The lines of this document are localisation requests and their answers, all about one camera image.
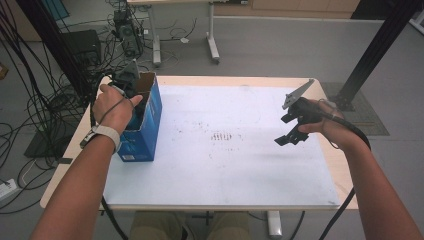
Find wooden cabinet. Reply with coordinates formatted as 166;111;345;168
213;0;362;20

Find beige strap wristwatch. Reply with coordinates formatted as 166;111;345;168
79;123;122;154

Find white power strip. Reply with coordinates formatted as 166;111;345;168
0;178;18;202

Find teal panel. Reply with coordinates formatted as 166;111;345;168
41;0;70;22

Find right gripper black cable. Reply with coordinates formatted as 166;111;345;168
319;109;372;240

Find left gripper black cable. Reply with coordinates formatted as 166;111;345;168
89;73;129;240

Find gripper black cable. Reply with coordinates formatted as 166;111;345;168
89;73;129;240
319;109;372;240

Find white-legged desk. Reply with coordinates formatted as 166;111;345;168
126;0;249;68

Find blue cardboard box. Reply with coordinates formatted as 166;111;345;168
114;71;164;163

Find white table leg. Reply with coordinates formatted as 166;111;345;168
266;210;284;239

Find person's left hand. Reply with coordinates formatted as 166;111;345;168
92;83;144;134

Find white table sheet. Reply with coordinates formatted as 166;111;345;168
103;83;340;208

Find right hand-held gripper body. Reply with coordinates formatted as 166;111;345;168
282;78;324;126

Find person's right hand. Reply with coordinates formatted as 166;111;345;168
297;99;360;150

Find black case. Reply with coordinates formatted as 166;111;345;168
61;29;103;69

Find bundle of black cables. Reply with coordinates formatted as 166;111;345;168
0;6;101;214

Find black metal frame stand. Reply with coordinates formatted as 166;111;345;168
329;0;424;112

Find black computer tower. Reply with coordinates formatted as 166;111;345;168
112;9;145;58

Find person's khaki trousers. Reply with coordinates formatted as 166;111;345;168
129;210;252;240

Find black cable under table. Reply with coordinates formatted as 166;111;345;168
289;210;306;240

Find dark upright post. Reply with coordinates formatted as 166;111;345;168
14;0;91;101

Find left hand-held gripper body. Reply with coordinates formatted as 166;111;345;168
111;59;141;99

